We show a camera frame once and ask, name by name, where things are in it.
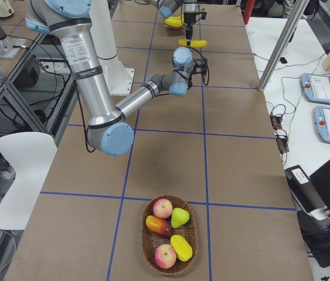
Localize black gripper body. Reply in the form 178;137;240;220
183;12;196;28

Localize yellow banana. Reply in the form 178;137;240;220
178;39;207;48
164;16;183;26

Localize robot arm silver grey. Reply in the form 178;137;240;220
138;0;207;48
25;1;209;156

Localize grey square plate orange rim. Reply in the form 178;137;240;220
165;23;183;30

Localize woven wicker basket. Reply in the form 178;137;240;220
141;195;198;276

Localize teach pendant far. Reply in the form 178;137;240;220
301;73;330;105

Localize red apple back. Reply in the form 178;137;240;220
153;198;173;219

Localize green fruit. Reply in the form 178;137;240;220
171;207;190;228

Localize black box with label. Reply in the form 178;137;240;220
285;165;329;213

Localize red yellow mango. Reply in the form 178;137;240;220
145;215;173;238

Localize white curved panel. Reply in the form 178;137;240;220
0;132;57;231

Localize yellow starfruit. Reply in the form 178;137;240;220
170;235;193;262

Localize red pink apple front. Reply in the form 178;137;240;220
155;244;176;269

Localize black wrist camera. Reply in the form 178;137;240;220
192;58;209;77
195;11;207;20

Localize black braided cable right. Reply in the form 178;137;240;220
190;48;211;87

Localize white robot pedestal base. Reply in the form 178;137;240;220
89;0;135;96

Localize aluminium frame post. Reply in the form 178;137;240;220
257;0;309;92

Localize black USB hub with cables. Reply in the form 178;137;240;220
270;115;283;130

